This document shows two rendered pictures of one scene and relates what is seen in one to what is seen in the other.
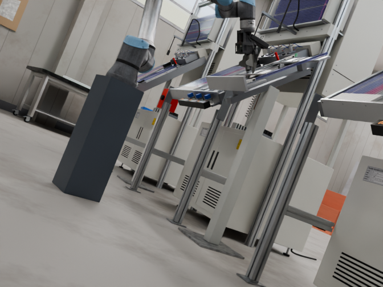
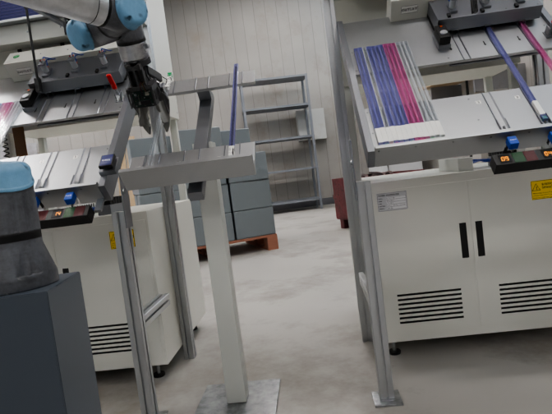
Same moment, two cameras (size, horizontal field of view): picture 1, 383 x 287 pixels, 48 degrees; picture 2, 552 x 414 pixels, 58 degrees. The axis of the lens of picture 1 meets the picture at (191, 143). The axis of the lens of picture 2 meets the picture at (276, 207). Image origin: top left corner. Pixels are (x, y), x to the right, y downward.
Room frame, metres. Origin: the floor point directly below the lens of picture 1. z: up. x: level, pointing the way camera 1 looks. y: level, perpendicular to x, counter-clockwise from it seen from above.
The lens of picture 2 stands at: (1.11, 0.92, 0.70)
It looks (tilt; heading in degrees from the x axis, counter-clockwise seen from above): 4 degrees down; 301
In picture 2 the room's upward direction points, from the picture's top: 7 degrees counter-clockwise
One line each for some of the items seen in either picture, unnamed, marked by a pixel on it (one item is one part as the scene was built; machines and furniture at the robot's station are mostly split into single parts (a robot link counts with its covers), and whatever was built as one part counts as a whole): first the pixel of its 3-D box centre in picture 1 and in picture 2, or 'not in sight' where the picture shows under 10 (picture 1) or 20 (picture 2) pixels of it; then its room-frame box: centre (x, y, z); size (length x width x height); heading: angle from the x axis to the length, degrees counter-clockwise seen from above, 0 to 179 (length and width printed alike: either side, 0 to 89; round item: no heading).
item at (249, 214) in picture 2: not in sight; (200, 194); (4.12, -2.69, 0.58); 1.16 x 0.78 x 1.15; 50
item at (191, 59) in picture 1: (163, 112); not in sight; (4.06, 0.35, 0.66); 1.01 x 0.73 x 1.31; 117
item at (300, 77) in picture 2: not in sight; (280, 146); (5.29, -6.34, 1.11); 1.11 x 0.47 x 2.23; 36
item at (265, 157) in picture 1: (247, 187); (102, 285); (2.86, -0.45, 0.31); 0.70 x 0.65 x 0.62; 27
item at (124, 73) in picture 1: (123, 73); (10, 260); (1.99, 0.42, 0.60); 0.15 x 0.15 x 0.10
